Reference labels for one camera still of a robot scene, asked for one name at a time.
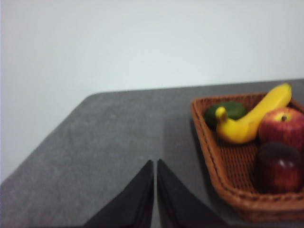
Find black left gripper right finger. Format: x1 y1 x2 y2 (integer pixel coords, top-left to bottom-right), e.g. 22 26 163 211
156 158 230 228

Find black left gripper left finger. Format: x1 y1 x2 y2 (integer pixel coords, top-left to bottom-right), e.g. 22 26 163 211
83 160 155 228

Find dark red plum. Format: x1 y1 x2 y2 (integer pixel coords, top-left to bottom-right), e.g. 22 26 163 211
253 142 304 194

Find brown wicker basket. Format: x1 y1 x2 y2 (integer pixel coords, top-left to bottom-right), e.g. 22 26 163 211
190 92 304 223

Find yellow banana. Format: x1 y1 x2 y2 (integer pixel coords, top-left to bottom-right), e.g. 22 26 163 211
215 83 293 145

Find green round fruit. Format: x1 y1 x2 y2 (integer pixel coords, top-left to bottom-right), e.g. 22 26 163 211
204 101 247 130

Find red apple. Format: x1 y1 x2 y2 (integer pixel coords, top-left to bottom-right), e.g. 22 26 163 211
258 106 304 152

